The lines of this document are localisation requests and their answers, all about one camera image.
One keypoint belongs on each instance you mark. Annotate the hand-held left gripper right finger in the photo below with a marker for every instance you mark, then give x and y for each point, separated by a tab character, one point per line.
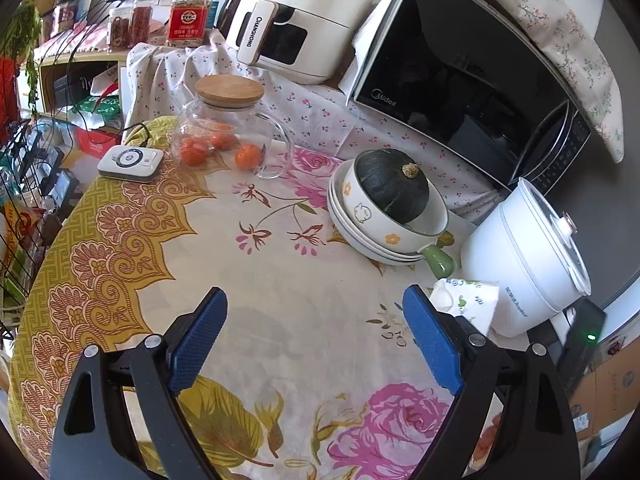
432	340

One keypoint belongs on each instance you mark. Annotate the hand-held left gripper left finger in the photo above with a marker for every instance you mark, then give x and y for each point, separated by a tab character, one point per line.
197	340

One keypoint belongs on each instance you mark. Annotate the white green tissue pack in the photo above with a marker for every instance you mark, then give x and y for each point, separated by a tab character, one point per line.
465	305

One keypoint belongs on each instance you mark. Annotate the large floral tablecloth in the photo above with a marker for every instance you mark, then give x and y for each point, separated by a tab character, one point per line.
280	285

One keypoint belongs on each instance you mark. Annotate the white electric cooking pot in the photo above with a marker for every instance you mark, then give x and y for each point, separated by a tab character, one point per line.
520	270

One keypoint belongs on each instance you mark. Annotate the white plate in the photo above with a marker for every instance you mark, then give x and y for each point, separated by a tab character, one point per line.
360	247
340	220

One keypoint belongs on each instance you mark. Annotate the stack of white bowls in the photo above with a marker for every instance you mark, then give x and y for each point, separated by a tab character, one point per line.
360	210

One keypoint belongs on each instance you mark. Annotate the dark green kabocha squash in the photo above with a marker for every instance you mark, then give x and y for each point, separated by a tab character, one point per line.
392	185

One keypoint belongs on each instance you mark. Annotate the white device with round button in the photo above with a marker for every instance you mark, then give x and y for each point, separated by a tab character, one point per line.
130	162

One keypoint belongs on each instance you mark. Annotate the red cardboard box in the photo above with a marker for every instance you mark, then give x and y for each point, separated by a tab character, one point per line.
95	141

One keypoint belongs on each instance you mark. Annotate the glass pitcher with wooden lid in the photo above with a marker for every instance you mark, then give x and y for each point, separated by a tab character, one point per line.
227	91

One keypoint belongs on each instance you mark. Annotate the green packet with white print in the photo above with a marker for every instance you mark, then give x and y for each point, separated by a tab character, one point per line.
100	105

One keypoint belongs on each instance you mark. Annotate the small-flower white cloth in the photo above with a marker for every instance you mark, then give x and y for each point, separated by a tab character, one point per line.
310	110

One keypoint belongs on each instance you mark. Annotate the black microwave oven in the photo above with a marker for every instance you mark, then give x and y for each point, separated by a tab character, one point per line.
450	60

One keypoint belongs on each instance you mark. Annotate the wooden shelf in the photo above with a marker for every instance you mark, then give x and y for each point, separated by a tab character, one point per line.
75	57

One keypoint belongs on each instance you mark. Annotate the jar with red label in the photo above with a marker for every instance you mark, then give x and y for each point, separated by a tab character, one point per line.
189	22

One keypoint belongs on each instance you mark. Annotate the floral microwave cover cloth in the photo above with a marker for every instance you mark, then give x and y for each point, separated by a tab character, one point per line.
560	25

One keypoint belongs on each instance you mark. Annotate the white air fryer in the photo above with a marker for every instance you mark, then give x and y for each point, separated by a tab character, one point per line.
305	5

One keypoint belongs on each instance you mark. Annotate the green hanging plant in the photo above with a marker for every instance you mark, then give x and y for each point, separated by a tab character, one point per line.
25	30

